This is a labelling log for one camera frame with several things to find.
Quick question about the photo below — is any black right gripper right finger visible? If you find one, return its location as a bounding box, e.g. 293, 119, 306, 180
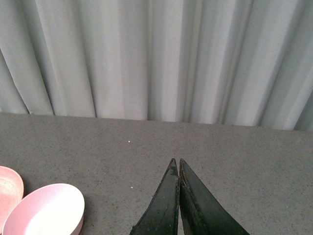
179, 159, 248, 235

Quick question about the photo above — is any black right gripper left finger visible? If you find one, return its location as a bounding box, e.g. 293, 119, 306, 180
130, 158, 180, 235

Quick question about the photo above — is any pink plastic bowl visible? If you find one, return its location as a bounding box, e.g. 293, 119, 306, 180
2, 183, 85, 235

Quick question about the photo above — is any pink plastic plate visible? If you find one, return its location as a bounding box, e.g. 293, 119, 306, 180
0, 166, 24, 221

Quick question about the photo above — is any white pleated curtain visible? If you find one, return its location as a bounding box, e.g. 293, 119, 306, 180
0, 0, 313, 131

